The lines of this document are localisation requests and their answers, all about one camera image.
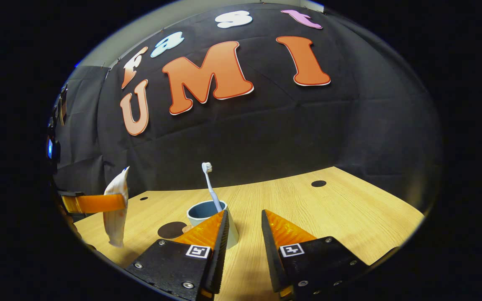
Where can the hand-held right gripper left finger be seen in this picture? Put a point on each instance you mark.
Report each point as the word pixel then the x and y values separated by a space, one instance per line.
pixel 220 259

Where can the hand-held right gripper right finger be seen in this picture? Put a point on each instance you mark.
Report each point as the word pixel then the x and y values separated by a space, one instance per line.
pixel 268 259

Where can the white toothbrush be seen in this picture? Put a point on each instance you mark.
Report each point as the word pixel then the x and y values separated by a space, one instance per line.
pixel 211 190

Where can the white toothpaste tube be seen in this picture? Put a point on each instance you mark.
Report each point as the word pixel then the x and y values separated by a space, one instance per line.
pixel 116 209

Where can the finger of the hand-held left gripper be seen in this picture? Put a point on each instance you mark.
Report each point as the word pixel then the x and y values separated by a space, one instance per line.
pixel 94 203

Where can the brown round coaster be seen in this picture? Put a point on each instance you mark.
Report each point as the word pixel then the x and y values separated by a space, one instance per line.
pixel 172 230

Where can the light wooden desktop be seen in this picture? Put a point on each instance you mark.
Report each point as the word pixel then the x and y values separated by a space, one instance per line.
pixel 329 217

